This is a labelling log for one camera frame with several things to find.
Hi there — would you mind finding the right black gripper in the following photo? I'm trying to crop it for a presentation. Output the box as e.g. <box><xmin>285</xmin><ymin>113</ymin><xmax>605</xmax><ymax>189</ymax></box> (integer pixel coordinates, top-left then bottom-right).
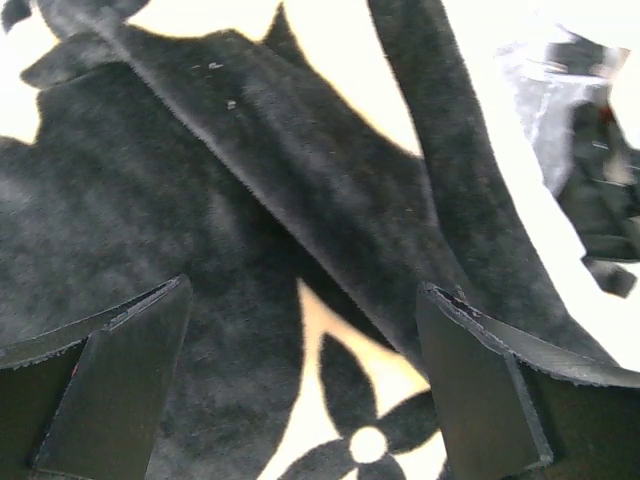
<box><xmin>547</xmin><ymin>39</ymin><xmax>639</xmax><ymax>298</ymax></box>

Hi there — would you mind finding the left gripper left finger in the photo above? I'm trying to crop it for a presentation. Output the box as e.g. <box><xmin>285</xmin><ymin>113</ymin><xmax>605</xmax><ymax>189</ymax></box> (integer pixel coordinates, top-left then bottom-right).
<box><xmin>1</xmin><ymin>275</ymin><xmax>192</xmax><ymax>479</ymax></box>

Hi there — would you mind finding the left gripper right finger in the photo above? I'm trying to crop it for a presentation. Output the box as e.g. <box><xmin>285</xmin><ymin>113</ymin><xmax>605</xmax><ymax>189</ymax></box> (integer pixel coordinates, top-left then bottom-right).
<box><xmin>416</xmin><ymin>284</ymin><xmax>639</xmax><ymax>480</ymax></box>

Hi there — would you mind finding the black floral pillowcase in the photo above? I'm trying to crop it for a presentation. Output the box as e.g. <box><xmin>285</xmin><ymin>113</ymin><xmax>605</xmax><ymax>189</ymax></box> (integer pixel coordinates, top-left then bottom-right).
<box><xmin>1</xmin><ymin>1</ymin><xmax>613</xmax><ymax>479</ymax></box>

